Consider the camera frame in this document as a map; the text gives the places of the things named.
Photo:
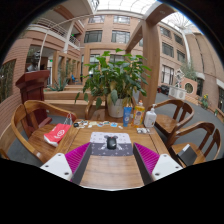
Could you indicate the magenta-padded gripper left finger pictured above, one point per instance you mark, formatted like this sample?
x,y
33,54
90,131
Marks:
x,y
60,165

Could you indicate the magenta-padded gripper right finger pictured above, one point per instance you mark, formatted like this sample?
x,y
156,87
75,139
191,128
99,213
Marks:
x,y
163,165

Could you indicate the black computer mouse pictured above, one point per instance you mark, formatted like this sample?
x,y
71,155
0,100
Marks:
x,y
111,143

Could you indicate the grey white printed mouse pad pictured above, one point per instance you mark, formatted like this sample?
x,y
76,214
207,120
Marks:
x,y
98,141

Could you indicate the red and white bag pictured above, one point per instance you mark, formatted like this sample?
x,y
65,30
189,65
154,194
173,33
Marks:
x,y
56,135

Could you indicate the crumpled clear packet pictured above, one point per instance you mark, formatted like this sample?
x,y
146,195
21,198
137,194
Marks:
x,y
143,130

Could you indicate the black car key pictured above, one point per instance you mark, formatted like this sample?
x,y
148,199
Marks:
x,y
76,124

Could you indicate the white pump bottle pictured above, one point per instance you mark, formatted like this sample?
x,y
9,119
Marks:
x,y
150,119

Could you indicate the yellow liquid bottle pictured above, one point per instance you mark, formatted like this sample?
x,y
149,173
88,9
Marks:
x,y
138,116

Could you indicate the blue tube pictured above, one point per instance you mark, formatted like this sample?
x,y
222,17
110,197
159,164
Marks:
x,y
127,116

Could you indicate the blue square sticker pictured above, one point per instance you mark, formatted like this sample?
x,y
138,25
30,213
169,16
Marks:
x,y
113,124

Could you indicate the green plant in white pot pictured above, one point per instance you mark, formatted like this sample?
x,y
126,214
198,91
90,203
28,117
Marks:
x,y
113,76

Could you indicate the dark bust statue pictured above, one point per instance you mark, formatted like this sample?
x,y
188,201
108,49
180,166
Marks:
x,y
34,61

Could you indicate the dark red wooden pedestal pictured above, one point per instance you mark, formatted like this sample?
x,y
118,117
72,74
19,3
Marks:
x,y
33,90

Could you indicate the white sculpture on pedestal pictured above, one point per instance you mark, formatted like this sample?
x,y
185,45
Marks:
x,y
178,86

